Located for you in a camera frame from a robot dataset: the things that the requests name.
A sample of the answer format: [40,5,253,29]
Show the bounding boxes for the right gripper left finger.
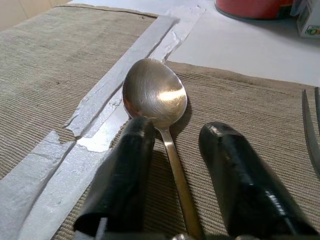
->
[73,116,156,238]

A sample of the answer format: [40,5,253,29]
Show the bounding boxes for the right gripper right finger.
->
[198,121,315,238]

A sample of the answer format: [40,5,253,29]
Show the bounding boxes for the steel spoon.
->
[121,57,205,240]

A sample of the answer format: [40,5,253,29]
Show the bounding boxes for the pale tape strip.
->
[63,14,181,138]
[74,4,208,154]
[0,129,77,204]
[17,142,112,240]

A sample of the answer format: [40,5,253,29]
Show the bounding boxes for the steel fork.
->
[301,86,320,179]

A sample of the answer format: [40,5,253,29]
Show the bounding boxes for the red noodle cup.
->
[214,0,296,21]

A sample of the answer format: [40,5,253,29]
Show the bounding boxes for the white Oatside carton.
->
[296,0,320,39]

